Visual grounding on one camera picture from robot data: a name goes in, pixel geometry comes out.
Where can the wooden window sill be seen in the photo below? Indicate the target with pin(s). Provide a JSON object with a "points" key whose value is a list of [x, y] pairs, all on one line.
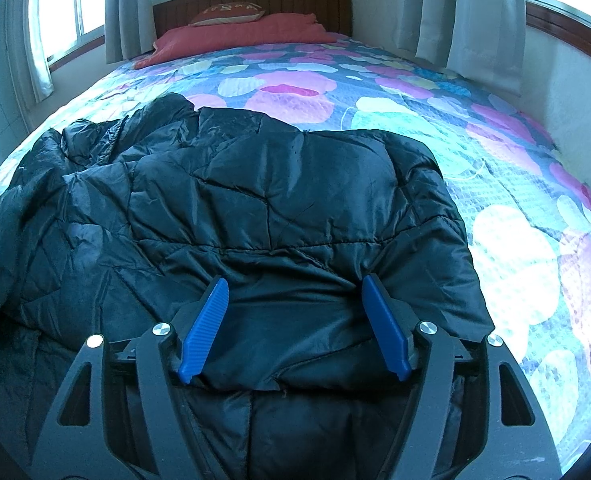
{"points": [[570, 32]]}

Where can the grey curtain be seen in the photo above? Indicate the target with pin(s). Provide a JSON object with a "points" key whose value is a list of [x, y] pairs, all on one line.
{"points": [[470, 15], [128, 5]]}

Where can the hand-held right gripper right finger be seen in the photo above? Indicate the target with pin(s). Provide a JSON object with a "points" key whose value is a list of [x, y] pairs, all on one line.
{"points": [[385, 330]]}

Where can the wooden headboard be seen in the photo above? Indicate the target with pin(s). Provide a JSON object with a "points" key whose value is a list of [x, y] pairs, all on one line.
{"points": [[300, 2]]}

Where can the red pillow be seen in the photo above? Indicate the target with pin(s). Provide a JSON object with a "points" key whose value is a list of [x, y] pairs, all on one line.
{"points": [[255, 32]]}

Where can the brown cushion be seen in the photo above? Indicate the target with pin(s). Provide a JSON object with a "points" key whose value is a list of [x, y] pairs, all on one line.
{"points": [[228, 14]]}

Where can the white sheer curtain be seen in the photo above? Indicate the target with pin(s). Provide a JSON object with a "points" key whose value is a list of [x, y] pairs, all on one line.
{"points": [[28, 35]]}

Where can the bed with floral bedspread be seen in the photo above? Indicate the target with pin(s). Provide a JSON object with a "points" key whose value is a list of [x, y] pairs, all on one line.
{"points": [[500, 210]]}

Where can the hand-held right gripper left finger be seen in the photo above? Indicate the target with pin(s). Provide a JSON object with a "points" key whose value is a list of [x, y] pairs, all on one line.
{"points": [[203, 330]]}

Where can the black puffer jacket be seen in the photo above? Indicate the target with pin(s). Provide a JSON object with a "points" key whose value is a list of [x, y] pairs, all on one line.
{"points": [[255, 200]]}

